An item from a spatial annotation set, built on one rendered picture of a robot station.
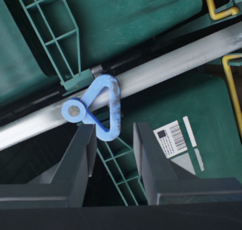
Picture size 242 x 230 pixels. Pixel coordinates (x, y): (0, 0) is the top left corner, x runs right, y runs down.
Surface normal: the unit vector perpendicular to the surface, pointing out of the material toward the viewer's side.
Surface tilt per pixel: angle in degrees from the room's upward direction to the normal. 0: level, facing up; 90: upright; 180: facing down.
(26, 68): 92
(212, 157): 92
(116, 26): 94
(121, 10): 96
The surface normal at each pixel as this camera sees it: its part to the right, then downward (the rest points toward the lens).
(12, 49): 0.04, 0.27
